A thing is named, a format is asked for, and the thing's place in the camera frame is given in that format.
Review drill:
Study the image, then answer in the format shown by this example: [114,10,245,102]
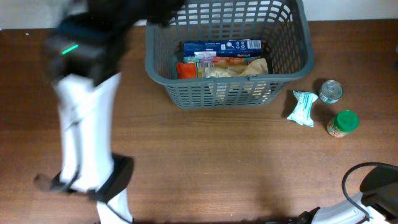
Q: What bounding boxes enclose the green-lidded jar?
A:
[326,110,359,138]

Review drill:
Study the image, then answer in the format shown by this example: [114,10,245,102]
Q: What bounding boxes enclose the white green wipes pack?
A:
[287,91,318,127]

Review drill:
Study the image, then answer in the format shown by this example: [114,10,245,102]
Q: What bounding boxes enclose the orange pasta packet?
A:
[176,57,251,79]

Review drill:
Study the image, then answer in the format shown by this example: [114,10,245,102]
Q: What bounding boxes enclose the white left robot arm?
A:
[34,0,183,223]

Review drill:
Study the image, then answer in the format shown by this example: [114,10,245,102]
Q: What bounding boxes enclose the blue tissue box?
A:
[183,39,263,63]

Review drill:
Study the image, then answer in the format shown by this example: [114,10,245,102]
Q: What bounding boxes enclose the silver tin can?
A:
[318,80,344,104]

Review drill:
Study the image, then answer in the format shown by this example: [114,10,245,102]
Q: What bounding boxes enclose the grey plastic lattice basket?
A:
[145,0,315,109]

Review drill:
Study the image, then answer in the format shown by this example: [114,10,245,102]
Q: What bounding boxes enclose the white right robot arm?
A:
[288,162,397,224]

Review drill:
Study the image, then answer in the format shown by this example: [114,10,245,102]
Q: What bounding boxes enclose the beige paper bag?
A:
[203,58,269,105]

